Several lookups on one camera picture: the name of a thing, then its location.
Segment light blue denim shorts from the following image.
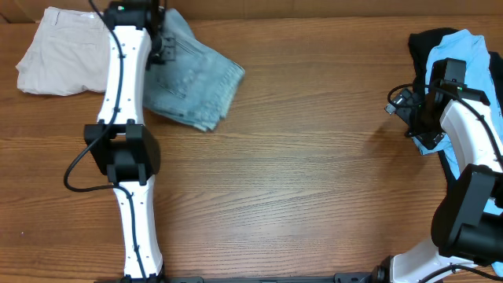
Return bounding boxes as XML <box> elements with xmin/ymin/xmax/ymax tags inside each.
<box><xmin>143</xmin><ymin>9</ymin><xmax>245</xmax><ymax>131</ymax></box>

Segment folded beige trousers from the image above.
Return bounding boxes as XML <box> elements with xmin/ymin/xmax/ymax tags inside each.
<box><xmin>16</xmin><ymin>7</ymin><xmax>110</xmax><ymax>96</ymax></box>

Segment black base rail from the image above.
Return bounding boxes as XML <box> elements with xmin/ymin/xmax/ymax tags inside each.
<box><xmin>99</xmin><ymin>270</ymin><xmax>391</xmax><ymax>283</ymax></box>

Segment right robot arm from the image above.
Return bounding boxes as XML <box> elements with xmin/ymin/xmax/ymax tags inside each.
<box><xmin>364</xmin><ymin>58</ymin><xmax>502</xmax><ymax>282</ymax></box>

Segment black garment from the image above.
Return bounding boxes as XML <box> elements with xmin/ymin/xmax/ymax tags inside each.
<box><xmin>407</xmin><ymin>27</ymin><xmax>503</xmax><ymax>189</ymax></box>

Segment light blue shirt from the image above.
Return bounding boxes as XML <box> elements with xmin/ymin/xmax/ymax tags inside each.
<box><xmin>412</xmin><ymin>28</ymin><xmax>503</xmax><ymax>278</ymax></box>

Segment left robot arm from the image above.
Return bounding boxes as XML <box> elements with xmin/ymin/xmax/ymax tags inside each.
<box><xmin>84</xmin><ymin>0</ymin><xmax>166</xmax><ymax>282</ymax></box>

